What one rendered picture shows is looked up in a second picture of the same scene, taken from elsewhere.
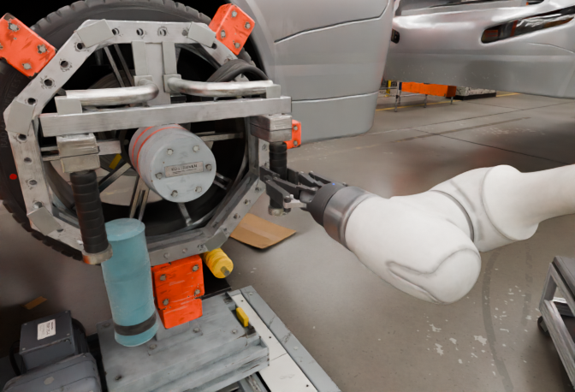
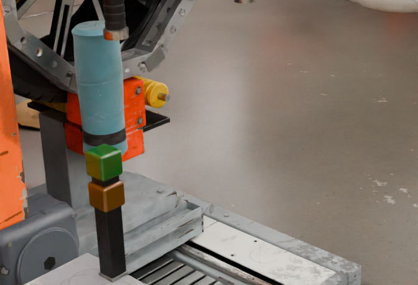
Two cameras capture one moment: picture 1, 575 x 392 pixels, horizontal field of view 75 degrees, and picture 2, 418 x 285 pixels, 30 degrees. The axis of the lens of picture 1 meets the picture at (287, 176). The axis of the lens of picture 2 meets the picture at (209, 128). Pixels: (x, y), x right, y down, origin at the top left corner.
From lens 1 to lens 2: 91 cm
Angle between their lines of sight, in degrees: 14
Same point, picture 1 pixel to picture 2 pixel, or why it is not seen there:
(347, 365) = (289, 230)
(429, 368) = (383, 216)
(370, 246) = not seen: outside the picture
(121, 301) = (104, 105)
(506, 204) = not seen: outside the picture
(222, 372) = (158, 236)
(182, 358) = not seen: hidden behind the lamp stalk
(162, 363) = (91, 226)
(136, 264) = (117, 62)
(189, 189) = not seen: outside the picture
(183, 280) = (127, 104)
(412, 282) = not seen: outside the picture
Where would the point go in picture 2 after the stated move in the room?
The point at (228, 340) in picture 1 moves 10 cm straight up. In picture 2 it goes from (157, 198) to (155, 162)
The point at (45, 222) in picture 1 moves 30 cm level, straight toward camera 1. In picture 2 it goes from (13, 28) to (130, 56)
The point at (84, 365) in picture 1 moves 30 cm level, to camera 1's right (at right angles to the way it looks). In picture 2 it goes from (48, 198) to (195, 177)
